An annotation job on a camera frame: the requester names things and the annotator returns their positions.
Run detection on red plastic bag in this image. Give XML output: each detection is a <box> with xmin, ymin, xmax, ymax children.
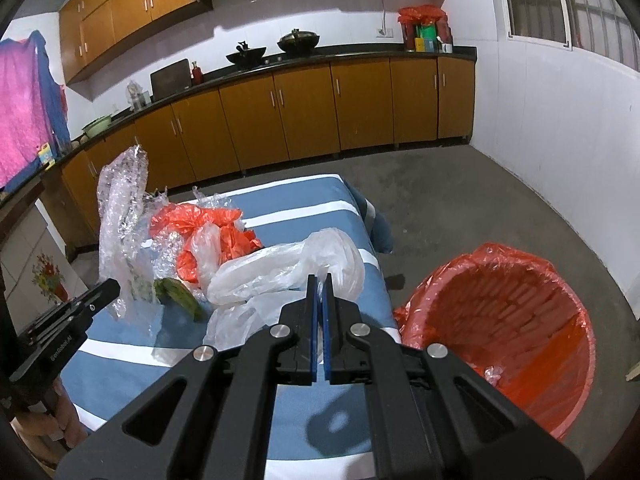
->
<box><xmin>150</xmin><ymin>204</ymin><xmax>262</xmax><ymax>286</ymax></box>

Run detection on wooden lower kitchen cabinets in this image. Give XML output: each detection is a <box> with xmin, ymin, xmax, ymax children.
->
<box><xmin>40</xmin><ymin>54</ymin><xmax>476</xmax><ymax>248</ymax></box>

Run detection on blue white striped tablecloth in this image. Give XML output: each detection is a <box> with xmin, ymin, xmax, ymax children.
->
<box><xmin>62</xmin><ymin>174</ymin><xmax>399</xmax><ymax>479</ymax></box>

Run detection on pink hanging cloth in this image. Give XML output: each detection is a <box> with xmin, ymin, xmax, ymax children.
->
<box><xmin>1</xmin><ymin>30</ymin><xmax>51</xmax><ymax>188</ymax></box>

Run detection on wooden frame furniture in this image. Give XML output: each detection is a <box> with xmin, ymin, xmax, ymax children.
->
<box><xmin>625</xmin><ymin>362</ymin><xmax>640</xmax><ymax>382</ymax></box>

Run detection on clear bubble wrap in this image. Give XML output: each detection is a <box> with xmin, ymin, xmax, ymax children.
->
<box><xmin>96</xmin><ymin>145</ymin><xmax>233</xmax><ymax>333</ymax></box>

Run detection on clear glass jar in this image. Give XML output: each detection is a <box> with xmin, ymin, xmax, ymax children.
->
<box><xmin>126</xmin><ymin>80</ymin><xmax>151</xmax><ymax>112</ymax></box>

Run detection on white plastic bag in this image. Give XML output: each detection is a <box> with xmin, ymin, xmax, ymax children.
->
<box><xmin>198</xmin><ymin>228</ymin><xmax>366</xmax><ymax>350</ymax></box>

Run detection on person's left hand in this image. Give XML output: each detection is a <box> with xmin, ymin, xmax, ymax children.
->
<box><xmin>12</xmin><ymin>377</ymin><xmax>88</xmax><ymax>448</ymax></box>

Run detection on green basin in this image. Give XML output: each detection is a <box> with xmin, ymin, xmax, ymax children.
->
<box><xmin>82</xmin><ymin>115</ymin><xmax>112</xmax><ymax>139</ymax></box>

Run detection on green paw print bag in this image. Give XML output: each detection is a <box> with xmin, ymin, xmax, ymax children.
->
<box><xmin>153</xmin><ymin>278</ymin><xmax>205</xmax><ymax>322</ymax></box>

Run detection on black lidded pot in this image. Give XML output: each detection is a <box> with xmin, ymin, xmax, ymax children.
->
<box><xmin>278</xmin><ymin>28</ymin><xmax>320</xmax><ymax>56</ymax></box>

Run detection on black wok with ladle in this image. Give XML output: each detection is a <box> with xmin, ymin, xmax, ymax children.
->
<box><xmin>226</xmin><ymin>41</ymin><xmax>267</xmax><ymax>68</ymax></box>

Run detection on red trash bin liner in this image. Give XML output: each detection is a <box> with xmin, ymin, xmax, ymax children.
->
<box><xmin>392</xmin><ymin>242</ymin><xmax>599</xmax><ymax>442</ymax></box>

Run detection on red bag of condiments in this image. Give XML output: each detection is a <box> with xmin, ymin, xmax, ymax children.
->
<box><xmin>397</xmin><ymin>4</ymin><xmax>454</xmax><ymax>54</ymax></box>

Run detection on white flower decorated cabinet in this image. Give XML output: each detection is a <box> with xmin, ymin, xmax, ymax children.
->
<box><xmin>1</xmin><ymin>200</ymin><xmax>88</xmax><ymax>332</ymax></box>

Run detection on red mesh trash basket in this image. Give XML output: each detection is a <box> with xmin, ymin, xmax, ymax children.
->
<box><xmin>399</xmin><ymin>242</ymin><xmax>598</xmax><ymax>443</ymax></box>

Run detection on barred window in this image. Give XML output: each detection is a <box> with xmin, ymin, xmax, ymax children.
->
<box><xmin>506</xmin><ymin>0</ymin><xmax>639</xmax><ymax>70</ymax></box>

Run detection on dark cutting board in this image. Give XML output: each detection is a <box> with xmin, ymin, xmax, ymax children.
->
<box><xmin>150</xmin><ymin>58</ymin><xmax>192</xmax><ymax>102</ymax></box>

